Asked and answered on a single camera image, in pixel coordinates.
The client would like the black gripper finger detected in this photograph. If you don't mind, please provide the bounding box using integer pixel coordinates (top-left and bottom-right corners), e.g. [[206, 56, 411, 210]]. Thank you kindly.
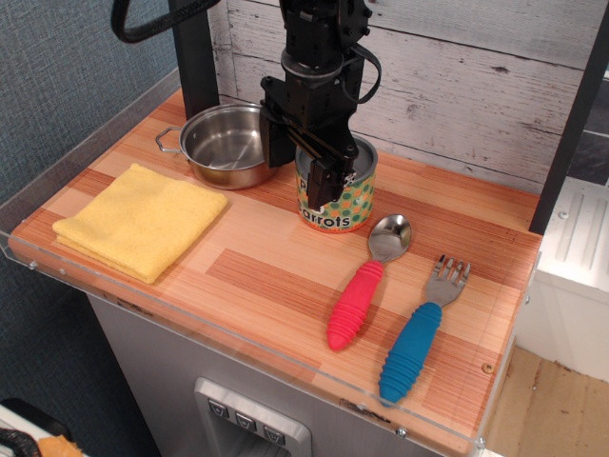
[[260, 111, 296, 169], [306, 155, 357, 209]]

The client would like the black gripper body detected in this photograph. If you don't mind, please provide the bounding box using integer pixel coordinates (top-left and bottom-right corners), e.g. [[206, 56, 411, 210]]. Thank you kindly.
[[261, 70, 360, 159]]

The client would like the peas and carrots can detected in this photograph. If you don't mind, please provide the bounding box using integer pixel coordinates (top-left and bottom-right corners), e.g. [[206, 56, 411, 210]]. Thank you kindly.
[[295, 135, 378, 234]]

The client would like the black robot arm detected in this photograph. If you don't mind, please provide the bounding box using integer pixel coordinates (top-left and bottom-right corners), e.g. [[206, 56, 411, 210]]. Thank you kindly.
[[260, 1, 381, 209]]

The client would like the stainless steel pot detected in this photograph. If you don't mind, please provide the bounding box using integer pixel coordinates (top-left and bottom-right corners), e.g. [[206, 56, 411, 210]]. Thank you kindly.
[[155, 103, 279, 190]]

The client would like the folded yellow cloth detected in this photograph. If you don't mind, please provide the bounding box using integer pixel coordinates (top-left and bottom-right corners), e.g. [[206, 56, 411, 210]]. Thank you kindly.
[[52, 164, 227, 285]]

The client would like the grey dispenser button panel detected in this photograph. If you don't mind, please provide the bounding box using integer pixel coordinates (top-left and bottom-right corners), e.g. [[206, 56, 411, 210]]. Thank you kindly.
[[194, 377, 312, 456]]

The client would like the white toy cabinet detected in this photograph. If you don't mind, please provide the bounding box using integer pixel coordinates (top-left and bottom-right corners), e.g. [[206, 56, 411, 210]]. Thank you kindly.
[[515, 177, 608, 381]]

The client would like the clear acrylic edge guard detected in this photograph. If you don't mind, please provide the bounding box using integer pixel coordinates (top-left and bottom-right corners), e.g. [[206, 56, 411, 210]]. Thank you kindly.
[[1, 67, 540, 456]]

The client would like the orange object bottom left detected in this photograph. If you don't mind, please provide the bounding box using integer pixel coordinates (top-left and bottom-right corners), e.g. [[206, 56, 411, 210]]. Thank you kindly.
[[37, 435, 84, 457]]

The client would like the red handled spoon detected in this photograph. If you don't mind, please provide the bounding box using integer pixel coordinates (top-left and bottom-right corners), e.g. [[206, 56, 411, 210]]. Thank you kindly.
[[326, 214, 412, 351]]

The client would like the black left frame post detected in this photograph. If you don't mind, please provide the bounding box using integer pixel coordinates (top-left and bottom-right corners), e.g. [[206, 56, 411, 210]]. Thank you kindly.
[[172, 10, 219, 119]]

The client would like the black frame post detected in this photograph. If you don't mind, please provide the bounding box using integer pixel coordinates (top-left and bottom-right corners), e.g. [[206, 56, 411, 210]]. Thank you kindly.
[[529, 6, 608, 235], [172, 10, 219, 119]]

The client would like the black braided cable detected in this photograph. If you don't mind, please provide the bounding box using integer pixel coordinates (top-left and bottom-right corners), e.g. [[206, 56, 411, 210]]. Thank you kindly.
[[110, 0, 225, 45]]

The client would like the blue handled fork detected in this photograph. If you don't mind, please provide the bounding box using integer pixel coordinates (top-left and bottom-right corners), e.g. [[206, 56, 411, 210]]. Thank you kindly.
[[379, 254, 471, 404]]

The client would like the black right frame post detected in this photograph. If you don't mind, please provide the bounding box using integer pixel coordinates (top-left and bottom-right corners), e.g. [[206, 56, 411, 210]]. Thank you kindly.
[[529, 6, 608, 235]]

